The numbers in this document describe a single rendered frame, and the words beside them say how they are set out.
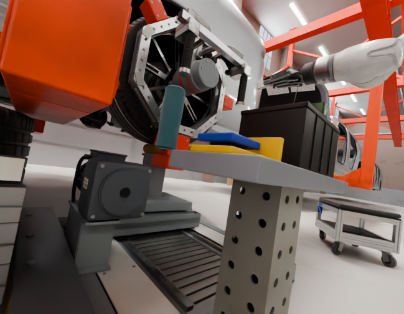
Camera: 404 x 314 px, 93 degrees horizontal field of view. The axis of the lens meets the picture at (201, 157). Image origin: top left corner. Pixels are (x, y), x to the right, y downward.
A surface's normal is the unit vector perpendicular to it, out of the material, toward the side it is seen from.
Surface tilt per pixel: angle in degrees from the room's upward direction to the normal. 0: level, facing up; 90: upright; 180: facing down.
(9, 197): 90
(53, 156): 90
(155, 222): 90
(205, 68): 90
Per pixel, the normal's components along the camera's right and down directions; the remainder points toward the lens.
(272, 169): 0.67, 0.07
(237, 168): -0.73, -0.15
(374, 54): -0.62, 0.11
